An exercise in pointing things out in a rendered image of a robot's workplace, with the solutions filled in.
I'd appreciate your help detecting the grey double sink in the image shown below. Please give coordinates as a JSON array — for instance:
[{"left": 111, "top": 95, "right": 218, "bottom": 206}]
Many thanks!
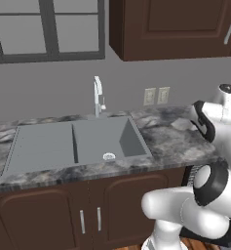
[{"left": 0, "top": 115, "right": 153, "bottom": 178}]

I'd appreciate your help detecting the silver tap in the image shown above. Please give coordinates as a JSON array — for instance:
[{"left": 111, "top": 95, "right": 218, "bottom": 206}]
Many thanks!
[{"left": 93, "top": 75, "right": 107, "bottom": 119}]

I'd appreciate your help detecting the dark brown base cupboard door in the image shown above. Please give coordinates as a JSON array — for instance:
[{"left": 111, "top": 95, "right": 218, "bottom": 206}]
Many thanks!
[
  {"left": 0, "top": 184, "right": 93, "bottom": 250},
  {"left": 87, "top": 169, "right": 186, "bottom": 250}
]

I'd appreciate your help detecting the beige wall socket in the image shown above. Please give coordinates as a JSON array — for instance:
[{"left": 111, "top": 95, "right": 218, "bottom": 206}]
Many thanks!
[
  {"left": 156, "top": 86, "right": 171, "bottom": 105},
  {"left": 143, "top": 87, "right": 157, "bottom": 106}
]

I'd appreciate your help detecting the dark brown wall cupboard door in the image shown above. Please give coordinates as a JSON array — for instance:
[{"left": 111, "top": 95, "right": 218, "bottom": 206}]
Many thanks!
[{"left": 108, "top": 0, "right": 231, "bottom": 63}]

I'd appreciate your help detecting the dark framed window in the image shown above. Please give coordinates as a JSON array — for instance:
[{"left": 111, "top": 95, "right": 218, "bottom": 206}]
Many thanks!
[{"left": 0, "top": 0, "right": 106, "bottom": 65}]

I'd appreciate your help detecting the straight silver cupboard handle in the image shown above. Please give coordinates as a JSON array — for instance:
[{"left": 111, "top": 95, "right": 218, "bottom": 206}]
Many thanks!
[
  {"left": 96, "top": 206, "right": 102, "bottom": 232},
  {"left": 79, "top": 209, "right": 87, "bottom": 235}
]

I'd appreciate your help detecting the black dishwasher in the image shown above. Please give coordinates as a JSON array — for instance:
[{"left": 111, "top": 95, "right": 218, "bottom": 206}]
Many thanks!
[{"left": 182, "top": 164, "right": 203, "bottom": 188}]

